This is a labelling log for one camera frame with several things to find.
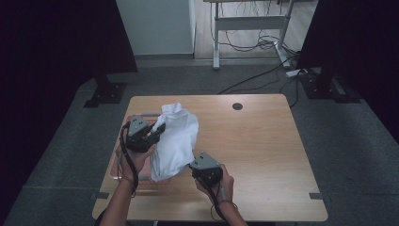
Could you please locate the black round table grommet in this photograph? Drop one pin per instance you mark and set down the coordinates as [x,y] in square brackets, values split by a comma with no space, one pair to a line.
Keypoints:
[237,106]

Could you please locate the person's right hand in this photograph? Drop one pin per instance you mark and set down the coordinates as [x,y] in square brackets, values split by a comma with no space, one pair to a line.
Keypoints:
[224,188]

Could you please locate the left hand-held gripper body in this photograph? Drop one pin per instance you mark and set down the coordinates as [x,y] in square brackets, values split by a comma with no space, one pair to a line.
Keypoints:
[138,135]

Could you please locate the white metal desk frame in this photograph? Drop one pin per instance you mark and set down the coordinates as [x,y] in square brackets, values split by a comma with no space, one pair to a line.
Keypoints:
[251,23]

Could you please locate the pink plastic basket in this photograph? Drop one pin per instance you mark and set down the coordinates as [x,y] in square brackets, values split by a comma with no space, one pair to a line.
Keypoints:
[117,169]

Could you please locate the black stand base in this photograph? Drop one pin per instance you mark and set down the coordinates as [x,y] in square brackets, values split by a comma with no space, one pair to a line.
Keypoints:
[106,92]
[329,88]

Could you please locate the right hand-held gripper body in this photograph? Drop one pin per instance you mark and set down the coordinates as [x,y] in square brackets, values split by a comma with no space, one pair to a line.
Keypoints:
[207,171]

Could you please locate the person's left hand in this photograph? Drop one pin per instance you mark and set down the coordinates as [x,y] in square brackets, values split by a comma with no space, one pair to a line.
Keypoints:
[138,163]

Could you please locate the grey tape strip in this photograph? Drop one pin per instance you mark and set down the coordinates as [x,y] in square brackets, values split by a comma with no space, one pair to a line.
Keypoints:
[318,196]
[99,195]

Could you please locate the white shirt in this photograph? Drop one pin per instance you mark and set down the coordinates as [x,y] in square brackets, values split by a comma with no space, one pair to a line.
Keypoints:
[175,141]

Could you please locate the white power strip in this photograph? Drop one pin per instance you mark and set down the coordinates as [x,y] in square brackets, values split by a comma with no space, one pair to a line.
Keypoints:
[293,73]

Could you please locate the dark curtain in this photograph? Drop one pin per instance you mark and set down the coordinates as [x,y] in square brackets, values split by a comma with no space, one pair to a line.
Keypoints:
[357,47]
[59,40]

